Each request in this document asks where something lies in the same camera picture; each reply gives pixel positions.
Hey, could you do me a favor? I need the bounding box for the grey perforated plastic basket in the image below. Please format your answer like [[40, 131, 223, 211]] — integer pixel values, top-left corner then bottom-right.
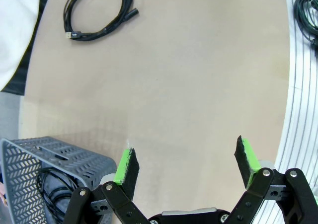
[[0, 136, 117, 224]]

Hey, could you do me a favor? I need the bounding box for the black braided USB cable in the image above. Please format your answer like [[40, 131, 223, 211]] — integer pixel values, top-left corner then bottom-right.
[[63, 0, 140, 42]]

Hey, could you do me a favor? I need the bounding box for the white ribbed panel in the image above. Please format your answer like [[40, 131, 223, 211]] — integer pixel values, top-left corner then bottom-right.
[[274, 0, 318, 224]]

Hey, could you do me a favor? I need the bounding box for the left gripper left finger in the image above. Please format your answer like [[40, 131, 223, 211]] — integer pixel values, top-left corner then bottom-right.
[[62, 147, 150, 224]]

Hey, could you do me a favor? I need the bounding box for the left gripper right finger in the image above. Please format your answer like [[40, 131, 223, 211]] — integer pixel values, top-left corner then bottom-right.
[[230, 135, 318, 224]]

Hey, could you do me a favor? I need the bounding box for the person in white sweatshirt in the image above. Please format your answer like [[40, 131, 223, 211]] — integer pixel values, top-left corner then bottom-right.
[[0, 0, 54, 95]]

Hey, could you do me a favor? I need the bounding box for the black smooth power cable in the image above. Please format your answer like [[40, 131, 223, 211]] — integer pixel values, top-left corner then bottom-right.
[[36, 166, 80, 210]]

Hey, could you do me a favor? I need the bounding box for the dark green coiled cable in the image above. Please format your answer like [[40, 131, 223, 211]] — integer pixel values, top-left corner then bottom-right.
[[293, 0, 318, 58]]

